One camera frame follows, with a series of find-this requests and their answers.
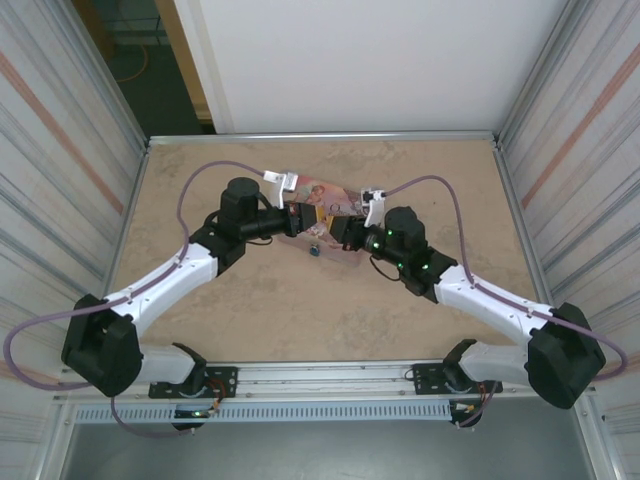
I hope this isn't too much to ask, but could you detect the orange floor cable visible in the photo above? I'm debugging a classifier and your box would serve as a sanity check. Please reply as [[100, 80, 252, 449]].
[[117, 42, 151, 84]]

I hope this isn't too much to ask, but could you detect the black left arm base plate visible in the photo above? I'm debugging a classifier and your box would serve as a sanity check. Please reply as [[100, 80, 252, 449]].
[[148, 365, 238, 399]]

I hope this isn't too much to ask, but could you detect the pink illustrated book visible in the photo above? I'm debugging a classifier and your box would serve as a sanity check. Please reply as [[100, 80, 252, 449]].
[[277, 172, 376, 268]]

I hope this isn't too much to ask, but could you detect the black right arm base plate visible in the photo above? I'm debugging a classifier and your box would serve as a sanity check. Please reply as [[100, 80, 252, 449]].
[[411, 363, 503, 397]]

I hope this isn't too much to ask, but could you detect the grey slotted cable duct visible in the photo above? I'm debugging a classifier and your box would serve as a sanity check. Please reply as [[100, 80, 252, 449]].
[[73, 402, 454, 424]]

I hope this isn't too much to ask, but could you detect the aluminium mounting rail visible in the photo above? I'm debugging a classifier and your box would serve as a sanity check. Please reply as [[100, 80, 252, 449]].
[[53, 360, 600, 404]]

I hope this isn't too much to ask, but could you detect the wooden door frame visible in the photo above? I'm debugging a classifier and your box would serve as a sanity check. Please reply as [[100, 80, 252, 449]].
[[154, 0, 213, 122]]

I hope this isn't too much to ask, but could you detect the aluminium table frame bar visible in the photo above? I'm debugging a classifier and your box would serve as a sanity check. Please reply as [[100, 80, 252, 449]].
[[147, 130, 497, 147]]

